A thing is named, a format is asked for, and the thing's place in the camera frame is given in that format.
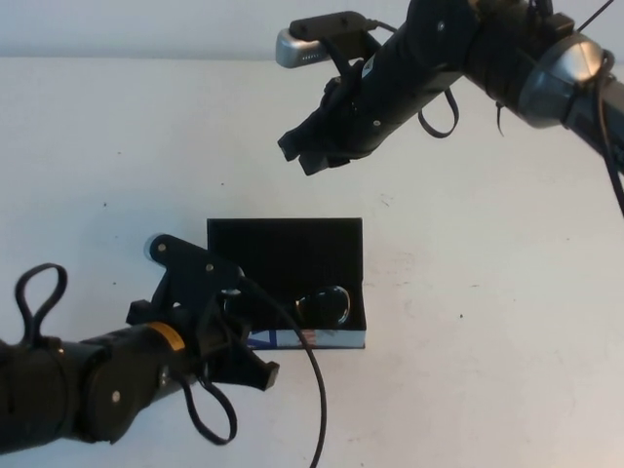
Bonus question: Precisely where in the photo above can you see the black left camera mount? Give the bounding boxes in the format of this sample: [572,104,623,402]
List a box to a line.
[125,233,245,328]

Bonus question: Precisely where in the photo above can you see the black left gripper cable loop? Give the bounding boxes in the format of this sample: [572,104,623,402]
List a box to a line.
[178,374,239,446]

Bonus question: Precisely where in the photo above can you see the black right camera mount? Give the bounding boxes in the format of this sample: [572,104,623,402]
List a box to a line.
[319,28,384,98]

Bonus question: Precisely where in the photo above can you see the black zip tie tail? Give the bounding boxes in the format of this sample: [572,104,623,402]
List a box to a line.
[577,0,616,33]

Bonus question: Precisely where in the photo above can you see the right wrist camera black silver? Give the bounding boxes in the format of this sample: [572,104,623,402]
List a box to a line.
[275,12,376,69]

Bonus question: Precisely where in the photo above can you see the dark brown framed glasses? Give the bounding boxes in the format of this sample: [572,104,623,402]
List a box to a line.
[292,285,352,326]

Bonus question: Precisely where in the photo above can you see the black glasses case printed front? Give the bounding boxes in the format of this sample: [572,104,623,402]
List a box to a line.
[206,216,367,351]

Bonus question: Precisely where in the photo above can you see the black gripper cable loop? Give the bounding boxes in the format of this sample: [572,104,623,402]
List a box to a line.
[178,374,239,446]
[417,87,460,141]

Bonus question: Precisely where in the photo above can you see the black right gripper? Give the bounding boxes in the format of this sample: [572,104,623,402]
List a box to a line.
[277,41,440,177]

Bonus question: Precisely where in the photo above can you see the black right gripper cable loop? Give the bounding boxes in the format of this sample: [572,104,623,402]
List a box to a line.
[417,87,460,141]

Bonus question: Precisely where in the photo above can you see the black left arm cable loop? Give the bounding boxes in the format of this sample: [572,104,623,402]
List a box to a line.
[14,262,69,342]

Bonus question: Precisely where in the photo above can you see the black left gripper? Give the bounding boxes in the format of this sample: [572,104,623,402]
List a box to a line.
[145,292,281,392]

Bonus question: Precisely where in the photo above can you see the thin black right camera cable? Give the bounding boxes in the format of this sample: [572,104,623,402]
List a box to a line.
[363,18,399,35]

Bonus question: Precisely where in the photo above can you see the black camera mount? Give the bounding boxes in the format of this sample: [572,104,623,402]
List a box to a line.
[319,28,384,98]
[125,233,245,328]

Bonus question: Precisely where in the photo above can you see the thin black camera cable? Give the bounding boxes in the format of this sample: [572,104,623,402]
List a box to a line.
[363,18,399,35]
[223,280,329,468]

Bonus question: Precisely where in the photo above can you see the thin black left camera cable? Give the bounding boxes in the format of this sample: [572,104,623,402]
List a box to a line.
[223,280,329,468]

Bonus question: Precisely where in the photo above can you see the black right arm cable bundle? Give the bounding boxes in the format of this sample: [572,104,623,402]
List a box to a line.
[587,46,624,218]

